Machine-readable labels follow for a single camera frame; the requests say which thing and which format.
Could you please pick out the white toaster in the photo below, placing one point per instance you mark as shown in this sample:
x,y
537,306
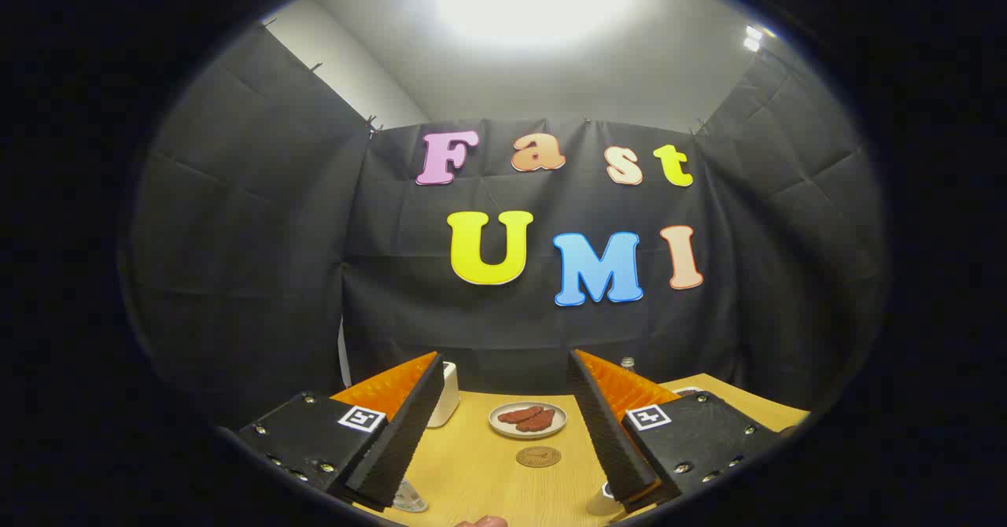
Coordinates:
x,y
444,401

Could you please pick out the white round plate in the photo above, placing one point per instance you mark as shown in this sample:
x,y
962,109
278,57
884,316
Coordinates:
x,y
529,435

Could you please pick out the white divided dish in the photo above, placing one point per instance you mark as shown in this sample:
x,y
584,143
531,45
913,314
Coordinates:
x,y
686,390

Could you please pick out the round cork coaster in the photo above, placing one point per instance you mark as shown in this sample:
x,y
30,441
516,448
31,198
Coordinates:
x,y
539,456

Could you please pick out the black backdrop cloth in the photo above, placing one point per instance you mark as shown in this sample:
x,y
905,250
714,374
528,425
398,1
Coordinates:
x,y
275,236

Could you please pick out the brown meat slice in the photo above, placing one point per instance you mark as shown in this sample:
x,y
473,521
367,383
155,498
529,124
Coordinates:
x,y
539,422
519,414

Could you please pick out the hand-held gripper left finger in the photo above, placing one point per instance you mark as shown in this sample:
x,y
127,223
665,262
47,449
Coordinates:
x,y
401,440

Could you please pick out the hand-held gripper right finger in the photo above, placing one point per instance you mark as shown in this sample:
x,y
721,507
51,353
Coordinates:
x,y
606,433

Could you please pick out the wooden table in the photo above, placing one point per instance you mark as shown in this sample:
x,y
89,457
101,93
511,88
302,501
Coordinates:
x,y
480,464

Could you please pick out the small ceiling spotlight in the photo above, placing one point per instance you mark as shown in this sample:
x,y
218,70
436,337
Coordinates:
x,y
754,38

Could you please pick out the white juice bottle green label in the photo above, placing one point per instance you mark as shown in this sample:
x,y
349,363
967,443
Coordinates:
x,y
411,500

